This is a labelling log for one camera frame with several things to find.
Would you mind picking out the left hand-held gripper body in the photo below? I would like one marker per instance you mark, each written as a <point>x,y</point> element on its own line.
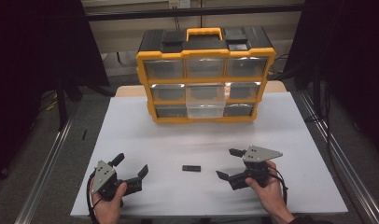
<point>105,177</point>

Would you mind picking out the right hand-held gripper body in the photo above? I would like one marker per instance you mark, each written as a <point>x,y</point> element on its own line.
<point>259,154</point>

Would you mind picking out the small black rectangular part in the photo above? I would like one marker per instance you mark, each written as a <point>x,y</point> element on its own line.
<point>191,168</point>

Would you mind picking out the clear plastic drawer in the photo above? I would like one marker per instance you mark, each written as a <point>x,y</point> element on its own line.
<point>205,107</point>

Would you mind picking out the yellow black organizer cabinet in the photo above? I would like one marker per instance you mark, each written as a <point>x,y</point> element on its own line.
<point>206,46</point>

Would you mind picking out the person's left hand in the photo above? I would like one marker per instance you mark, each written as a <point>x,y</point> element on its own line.
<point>108,210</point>

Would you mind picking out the person's right hand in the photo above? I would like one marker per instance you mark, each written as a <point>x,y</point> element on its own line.
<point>271,194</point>

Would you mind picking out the small black stick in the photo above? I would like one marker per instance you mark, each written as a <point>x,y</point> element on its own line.
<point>84,134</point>

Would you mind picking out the black metal stand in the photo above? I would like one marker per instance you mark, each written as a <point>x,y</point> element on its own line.
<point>62,105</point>

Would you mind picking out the grid of clear drawers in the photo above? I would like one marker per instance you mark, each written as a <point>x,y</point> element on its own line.
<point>164,69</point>

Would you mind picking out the black curtain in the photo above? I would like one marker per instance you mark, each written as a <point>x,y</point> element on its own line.
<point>352,62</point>
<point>29,62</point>

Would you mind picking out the black horizontal bar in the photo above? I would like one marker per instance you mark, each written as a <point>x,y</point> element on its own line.
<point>141,14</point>

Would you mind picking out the aluminium floor rail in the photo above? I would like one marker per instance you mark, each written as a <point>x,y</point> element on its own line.
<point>349,174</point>
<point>44,174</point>

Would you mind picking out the white wall socket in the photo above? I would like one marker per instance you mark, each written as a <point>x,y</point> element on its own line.
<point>179,3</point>

